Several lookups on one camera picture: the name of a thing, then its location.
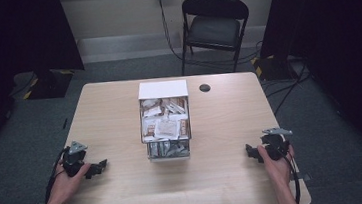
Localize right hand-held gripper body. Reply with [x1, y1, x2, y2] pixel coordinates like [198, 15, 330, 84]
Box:
[258, 126, 296, 162]

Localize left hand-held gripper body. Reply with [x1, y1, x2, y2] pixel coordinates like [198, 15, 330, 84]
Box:
[59, 139, 92, 179]

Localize black folding chair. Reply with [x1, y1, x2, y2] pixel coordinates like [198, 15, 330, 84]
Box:
[173, 0, 255, 79]

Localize pile of grey sachets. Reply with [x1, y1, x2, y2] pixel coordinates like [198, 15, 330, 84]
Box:
[148, 139, 190, 160]

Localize person's left hand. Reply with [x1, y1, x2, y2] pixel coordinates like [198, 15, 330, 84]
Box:
[42, 159, 96, 204]

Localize left hand-held gripper cable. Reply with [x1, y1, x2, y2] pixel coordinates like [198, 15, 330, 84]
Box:
[38, 146, 76, 204]

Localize pile of white brown sachets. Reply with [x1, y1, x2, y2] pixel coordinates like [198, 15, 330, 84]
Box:
[139, 95, 192, 144]

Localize black curtain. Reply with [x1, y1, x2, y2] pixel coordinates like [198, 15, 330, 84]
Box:
[0, 0, 94, 168]
[255, 0, 362, 188]

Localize black floor cable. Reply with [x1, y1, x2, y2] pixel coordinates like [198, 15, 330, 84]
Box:
[260, 58, 316, 117]

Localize black table cable grommet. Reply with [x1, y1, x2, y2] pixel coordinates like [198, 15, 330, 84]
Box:
[198, 83, 212, 94]

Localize clear large drawer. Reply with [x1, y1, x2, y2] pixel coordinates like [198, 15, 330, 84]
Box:
[137, 94, 194, 145]

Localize person's right hand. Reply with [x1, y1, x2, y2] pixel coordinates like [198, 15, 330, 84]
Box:
[257, 141, 299, 190]

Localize hand-held gripper cable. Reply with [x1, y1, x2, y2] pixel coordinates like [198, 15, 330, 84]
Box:
[38, 146, 76, 204]
[281, 150, 303, 204]

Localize clear small drawer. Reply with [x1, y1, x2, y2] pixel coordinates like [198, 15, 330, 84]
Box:
[146, 138, 192, 162]

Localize right hand-held gripper cable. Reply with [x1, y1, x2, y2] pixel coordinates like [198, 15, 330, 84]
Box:
[281, 150, 303, 204]

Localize clear box of packets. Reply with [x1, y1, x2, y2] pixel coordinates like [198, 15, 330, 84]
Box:
[135, 77, 195, 164]

